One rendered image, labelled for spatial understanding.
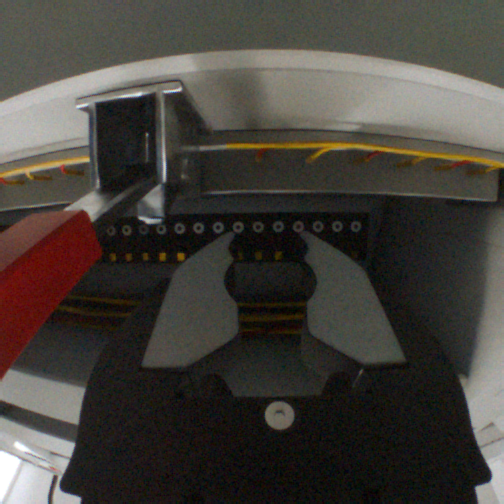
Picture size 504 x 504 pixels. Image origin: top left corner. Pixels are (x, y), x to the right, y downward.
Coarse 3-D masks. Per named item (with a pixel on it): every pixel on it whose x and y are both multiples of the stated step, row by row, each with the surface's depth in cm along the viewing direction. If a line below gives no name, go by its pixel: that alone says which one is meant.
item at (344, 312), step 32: (320, 256) 10; (320, 288) 8; (352, 288) 8; (320, 320) 7; (352, 320) 7; (384, 320) 7; (320, 352) 6; (352, 352) 6; (384, 352) 6; (352, 384) 6
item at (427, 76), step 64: (0, 0) 3; (64, 0) 3; (128, 0) 3; (192, 0) 3; (256, 0) 3; (320, 0) 3; (384, 0) 3; (448, 0) 3; (0, 64) 4; (64, 64) 4; (128, 64) 4; (192, 64) 4; (256, 64) 4; (320, 64) 4; (384, 64) 4; (448, 64) 3; (0, 128) 5; (64, 128) 6; (256, 128) 8; (320, 128) 8; (384, 128) 8; (448, 128) 7
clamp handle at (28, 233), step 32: (96, 192) 4; (128, 192) 4; (160, 192) 6; (32, 224) 3; (64, 224) 3; (96, 224) 3; (0, 256) 2; (32, 256) 2; (64, 256) 3; (96, 256) 3; (0, 288) 2; (32, 288) 2; (64, 288) 2; (0, 320) 2; (32, 320) 2; (0, 352) 2
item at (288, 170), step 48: (240, 144) 8; (288, 144) 7; (336, 144) 7; (0, 192) 10; (48, 192) 10; (240, 192) 10; (288, 192) 11; (336, 192) 10; (384, 192) 9; (432, 192) 9; (480, 192) 9
